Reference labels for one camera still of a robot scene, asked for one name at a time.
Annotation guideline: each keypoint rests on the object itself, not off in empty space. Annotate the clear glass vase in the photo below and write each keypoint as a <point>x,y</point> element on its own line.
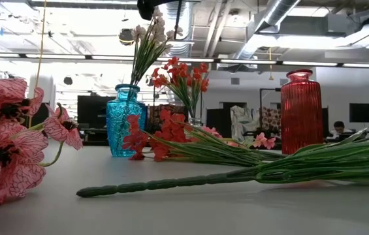
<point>196,121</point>

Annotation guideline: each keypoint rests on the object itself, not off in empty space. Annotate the smooth silver air duct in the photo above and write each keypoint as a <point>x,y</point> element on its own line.
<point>257,29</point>

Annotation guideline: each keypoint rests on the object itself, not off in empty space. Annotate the long light strip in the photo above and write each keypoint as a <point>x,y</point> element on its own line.
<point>57,56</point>

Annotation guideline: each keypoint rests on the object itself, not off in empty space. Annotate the dark patterned cloth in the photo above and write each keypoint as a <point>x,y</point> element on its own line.
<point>153,112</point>

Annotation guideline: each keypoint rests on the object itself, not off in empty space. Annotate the round black ceiling lamp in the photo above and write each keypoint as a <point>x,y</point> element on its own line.
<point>126,34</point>

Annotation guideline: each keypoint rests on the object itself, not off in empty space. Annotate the floral patterned cloth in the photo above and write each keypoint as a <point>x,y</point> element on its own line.
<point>270,119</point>

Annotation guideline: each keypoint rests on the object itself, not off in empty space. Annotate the black monitor screen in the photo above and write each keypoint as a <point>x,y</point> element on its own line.
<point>363,112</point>
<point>91,111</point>

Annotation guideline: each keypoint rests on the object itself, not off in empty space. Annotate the pink artificial flower bunch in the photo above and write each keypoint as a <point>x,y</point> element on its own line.
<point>14,147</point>
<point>264,141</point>

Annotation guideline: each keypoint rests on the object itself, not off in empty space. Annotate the small black round fixture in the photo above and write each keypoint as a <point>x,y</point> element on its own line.
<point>68,81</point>

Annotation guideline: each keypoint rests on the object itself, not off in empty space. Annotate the person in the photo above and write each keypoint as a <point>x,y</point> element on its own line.
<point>338,125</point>

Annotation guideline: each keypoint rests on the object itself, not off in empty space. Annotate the white and teal cloth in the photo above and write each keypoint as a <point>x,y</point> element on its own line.
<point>243,120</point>

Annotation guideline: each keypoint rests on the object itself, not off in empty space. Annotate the red ribbed glass vase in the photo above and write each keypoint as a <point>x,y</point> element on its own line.
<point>301,114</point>

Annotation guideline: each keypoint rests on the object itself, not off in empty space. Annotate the black partition panel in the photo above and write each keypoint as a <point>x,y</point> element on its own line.
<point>44,114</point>

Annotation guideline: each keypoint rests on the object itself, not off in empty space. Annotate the white pillar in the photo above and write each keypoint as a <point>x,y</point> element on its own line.
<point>48,88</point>

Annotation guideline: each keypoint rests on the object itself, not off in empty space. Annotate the blue glass vase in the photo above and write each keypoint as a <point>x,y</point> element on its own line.
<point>120,130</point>

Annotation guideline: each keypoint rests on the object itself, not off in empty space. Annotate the black cabinet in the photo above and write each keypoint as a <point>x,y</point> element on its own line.
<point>218,117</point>

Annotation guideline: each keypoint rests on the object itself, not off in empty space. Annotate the black metal table frame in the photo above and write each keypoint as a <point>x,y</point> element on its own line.
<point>96,143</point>

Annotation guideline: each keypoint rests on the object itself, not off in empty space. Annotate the red artificial flower bunch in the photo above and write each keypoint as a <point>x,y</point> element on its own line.
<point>172,70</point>
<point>200,76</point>
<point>171,130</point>

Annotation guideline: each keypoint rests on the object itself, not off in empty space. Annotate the corrugated silver air duct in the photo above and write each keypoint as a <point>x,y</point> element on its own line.
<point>185,52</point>

